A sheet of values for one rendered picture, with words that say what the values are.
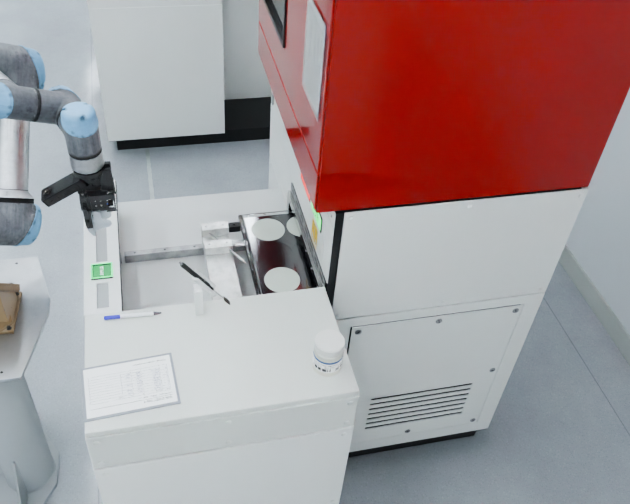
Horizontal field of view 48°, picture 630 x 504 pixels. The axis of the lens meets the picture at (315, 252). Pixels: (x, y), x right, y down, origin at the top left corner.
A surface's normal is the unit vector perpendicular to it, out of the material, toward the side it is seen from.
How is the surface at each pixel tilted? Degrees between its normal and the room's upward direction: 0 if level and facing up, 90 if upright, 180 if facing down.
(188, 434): 90
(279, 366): 0
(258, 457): 90
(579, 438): 0
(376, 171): 90
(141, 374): 0
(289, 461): 90
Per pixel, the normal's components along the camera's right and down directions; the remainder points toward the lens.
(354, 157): 0.22, 0.68
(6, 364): 0.07, -0.72
